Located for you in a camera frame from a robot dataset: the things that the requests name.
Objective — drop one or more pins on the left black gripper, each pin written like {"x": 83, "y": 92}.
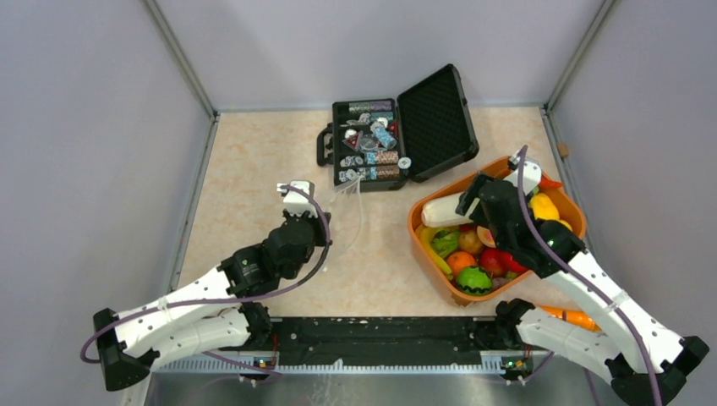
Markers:
{"x": 318, "y": 223}

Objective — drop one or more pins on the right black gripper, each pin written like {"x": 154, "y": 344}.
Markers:
{"x": 468, "y": 197}

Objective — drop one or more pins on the toy watermelon slice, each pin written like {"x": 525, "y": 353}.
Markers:
{"x": 485, "y": 237}

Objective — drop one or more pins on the toy red chili pepper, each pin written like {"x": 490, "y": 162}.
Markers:
{"x": 547, "y": 183}

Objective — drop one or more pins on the clear zip top bag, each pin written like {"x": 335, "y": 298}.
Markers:
{"x": 347, "y": 216}

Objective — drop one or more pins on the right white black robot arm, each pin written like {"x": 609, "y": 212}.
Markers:
{"x": 644, "y": 362}

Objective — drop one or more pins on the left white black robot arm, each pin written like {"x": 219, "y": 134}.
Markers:
{"x": 217, "y": 310}

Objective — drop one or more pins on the toy yellow bell pepper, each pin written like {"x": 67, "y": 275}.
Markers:
{"x": 543, "y": 207}

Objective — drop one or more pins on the toy brown pear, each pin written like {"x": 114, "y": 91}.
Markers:
{"x": 470, "y": 242}

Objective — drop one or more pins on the toy green white cabbage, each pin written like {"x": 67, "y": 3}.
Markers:
{"x": 441, "y": 212}

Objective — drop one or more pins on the toy red apple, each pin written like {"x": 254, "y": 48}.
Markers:
{"x": 499, "y": 263}

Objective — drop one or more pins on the toy green lettuce piece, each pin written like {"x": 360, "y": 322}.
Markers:
{"x": 445, "y": 241}

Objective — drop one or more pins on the toy orange fruit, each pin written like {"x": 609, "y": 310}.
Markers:
{"x": 459, "y": 260}

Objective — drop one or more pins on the toy yellow banana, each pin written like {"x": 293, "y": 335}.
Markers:
{"x": 426, "y": 236}

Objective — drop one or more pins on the orange plastic basket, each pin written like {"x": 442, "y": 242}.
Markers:
{"x": 567, "y": 207}

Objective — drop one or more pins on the black poker chip case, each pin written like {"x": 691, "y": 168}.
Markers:
{"x": 385, "y": 142}

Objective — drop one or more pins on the toy orange carrot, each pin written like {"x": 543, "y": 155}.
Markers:
{"x": 575, "y": 317}

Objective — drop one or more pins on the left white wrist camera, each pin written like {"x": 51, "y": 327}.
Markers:
{"x": 294, "y": 200}

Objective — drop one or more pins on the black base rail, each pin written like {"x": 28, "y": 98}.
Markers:
{"x": 384, "y": 341}

